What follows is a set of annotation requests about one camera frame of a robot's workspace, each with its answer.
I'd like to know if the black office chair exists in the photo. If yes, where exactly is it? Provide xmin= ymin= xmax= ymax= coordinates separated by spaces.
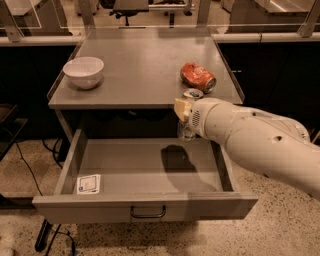
xmin=111 ymin=0 xmax=149 ymax=26

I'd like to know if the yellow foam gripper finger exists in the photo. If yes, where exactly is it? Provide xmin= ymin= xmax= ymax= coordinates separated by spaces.
xmin=174 ymin=98 xmax=192 ymax=122

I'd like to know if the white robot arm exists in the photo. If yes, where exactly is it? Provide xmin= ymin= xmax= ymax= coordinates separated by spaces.
xmin=174 ymin=98 xmax=320 ymax=200

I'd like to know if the white label sticker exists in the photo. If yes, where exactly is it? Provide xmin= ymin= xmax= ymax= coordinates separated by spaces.
xmin=76 ymin=174 xmax=101 ymax=195

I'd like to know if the black stand at left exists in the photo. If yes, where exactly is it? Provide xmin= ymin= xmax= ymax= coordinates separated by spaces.
xmin=0 ymin=104 xmax=27 ymax=161

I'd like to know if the silver blue redbull can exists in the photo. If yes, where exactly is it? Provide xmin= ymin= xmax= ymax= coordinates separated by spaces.
xmin=177 ymin=88 xmax=204 ymax=141

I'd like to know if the black floor cable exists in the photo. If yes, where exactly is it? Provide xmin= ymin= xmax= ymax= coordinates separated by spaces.
xmin=13 ymin=139 xmax=44 ymax=197

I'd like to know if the crushed orange soda can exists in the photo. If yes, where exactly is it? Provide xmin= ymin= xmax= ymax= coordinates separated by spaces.
xmin=180 ymin=62 xmax=216 ymax=94

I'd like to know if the open grey top drawer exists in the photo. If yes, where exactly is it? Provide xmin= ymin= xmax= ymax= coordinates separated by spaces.
xmin=33 ymin=130 xmax=257 ymax=224

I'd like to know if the white ceramic bowl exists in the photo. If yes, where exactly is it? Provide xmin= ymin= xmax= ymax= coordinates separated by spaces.
xmin=63 ymin=57 xmax=104 ymax=89

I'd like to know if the black drawer handle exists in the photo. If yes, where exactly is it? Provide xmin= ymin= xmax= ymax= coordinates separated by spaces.
xmin=130 ymin=206 xmax=167 ymax=219

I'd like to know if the grey metal drawer cabinet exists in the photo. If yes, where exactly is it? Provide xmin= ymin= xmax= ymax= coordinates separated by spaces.
xmin=49 ymin=28 xmax=244 ymax=138

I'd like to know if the white horizontal rail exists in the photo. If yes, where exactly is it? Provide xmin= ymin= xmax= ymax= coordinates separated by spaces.
xmin=0 ymin=32 xmax=320 ymax=46

